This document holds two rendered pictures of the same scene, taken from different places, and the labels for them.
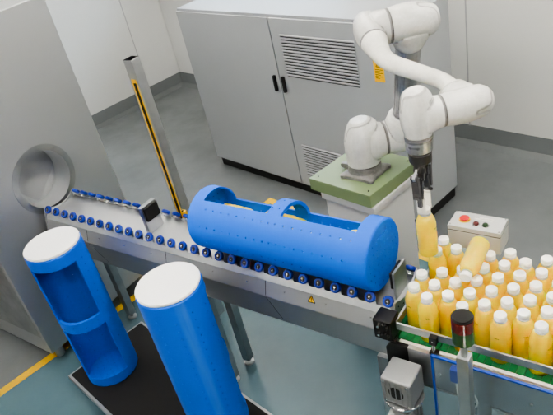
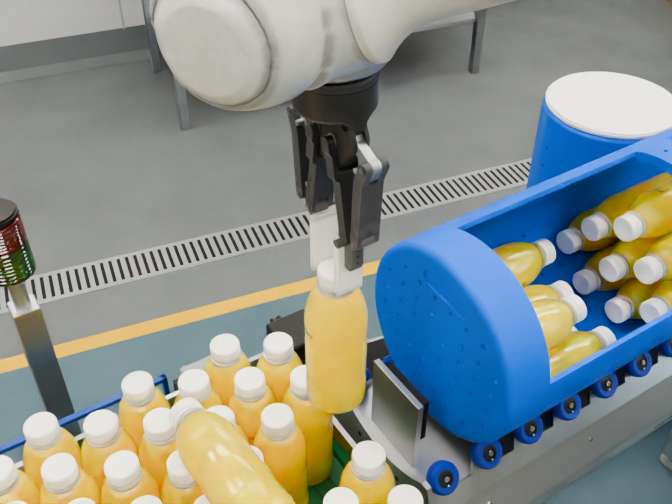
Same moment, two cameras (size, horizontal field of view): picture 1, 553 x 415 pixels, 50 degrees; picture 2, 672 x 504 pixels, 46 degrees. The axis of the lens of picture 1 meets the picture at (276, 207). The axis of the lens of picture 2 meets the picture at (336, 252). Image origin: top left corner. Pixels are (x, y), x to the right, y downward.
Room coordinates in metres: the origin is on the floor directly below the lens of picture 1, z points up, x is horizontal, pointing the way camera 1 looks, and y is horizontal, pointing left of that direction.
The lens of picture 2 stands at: (1.84, -1.07, 1.84)
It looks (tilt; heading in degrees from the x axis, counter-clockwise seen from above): 39 degrees down; 106
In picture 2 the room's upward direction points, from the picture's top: straight up
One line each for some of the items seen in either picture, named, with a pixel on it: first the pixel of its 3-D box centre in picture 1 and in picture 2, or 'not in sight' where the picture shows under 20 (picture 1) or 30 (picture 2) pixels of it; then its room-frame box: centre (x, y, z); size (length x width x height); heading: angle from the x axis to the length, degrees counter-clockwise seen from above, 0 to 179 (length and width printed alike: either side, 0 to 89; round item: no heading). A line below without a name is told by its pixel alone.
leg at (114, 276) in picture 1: (116, 280); not in sight; (3.13, 1.10, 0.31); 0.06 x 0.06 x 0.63; 49
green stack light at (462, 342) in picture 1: (462, 334); (6, 257); (1.21, -0.43, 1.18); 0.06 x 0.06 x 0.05
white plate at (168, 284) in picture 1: (167, 283); (612, 103); (1.99, 0.51, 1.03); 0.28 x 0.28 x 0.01
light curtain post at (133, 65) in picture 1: (180, 202); not in sight; (2.96, 0.52, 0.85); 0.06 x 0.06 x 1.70; 49
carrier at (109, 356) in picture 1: (85, 310); not in sight; (2.54, 1.11, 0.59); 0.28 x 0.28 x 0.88
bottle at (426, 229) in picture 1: (426, 232); (336, 340); (1.67, -0.49, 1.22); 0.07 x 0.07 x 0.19
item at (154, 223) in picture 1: (151, 216); not in sight; (2.61, 0.62, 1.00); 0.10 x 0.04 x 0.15; 139
